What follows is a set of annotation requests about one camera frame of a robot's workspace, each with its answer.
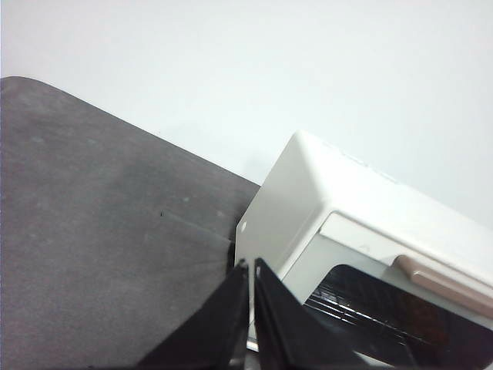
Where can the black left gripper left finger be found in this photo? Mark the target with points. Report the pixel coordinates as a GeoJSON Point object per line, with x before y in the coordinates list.
{"type": "Point", "coordinates": [215, 331]}

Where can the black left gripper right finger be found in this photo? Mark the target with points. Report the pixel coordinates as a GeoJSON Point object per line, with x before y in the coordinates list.
{"type": "Point", "coordinates": [285, 339]}

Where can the white toaster oven body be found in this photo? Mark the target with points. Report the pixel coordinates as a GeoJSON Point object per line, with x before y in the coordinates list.
{"type": "Point", "coordinates": [289, 192]}

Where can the dark grey table mat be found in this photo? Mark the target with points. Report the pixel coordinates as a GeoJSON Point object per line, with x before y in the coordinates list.
{"type": "Point", "coordinates": [96, 231]}

